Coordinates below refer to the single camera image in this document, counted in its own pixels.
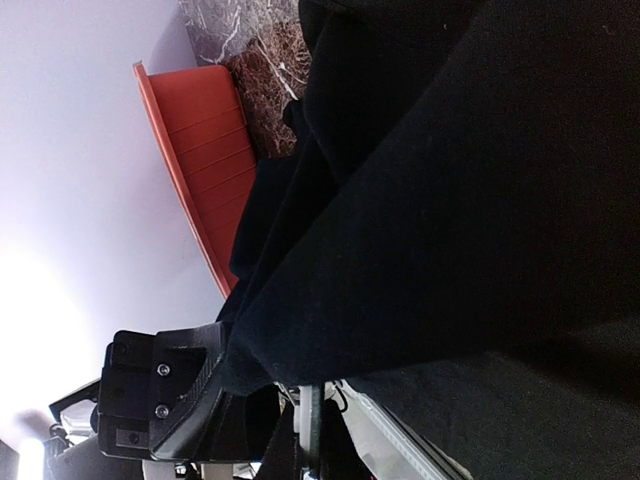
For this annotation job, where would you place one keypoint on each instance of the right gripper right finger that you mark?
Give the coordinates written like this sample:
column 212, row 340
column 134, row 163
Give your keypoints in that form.
column 339, row 458

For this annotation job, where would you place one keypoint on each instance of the orange plastic bin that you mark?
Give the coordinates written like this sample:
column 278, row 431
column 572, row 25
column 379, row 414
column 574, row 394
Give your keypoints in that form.
column 199, row 124

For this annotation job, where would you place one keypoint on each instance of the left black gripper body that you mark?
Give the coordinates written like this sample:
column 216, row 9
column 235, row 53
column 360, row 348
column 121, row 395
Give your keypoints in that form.
column 123, row 408

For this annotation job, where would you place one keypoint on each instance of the white slotted cable duct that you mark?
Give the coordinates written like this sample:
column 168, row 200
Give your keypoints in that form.
column 389, row 448

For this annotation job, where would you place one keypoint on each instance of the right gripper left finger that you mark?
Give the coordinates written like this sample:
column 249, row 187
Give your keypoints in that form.
column 281, row 460

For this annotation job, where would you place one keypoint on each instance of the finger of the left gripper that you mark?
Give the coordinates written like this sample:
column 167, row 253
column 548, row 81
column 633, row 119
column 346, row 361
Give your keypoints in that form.
column 192, row 417

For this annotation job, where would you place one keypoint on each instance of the black t-shirt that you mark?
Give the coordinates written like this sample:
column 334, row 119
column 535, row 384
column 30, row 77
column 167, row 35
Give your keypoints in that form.
column 457, row 233

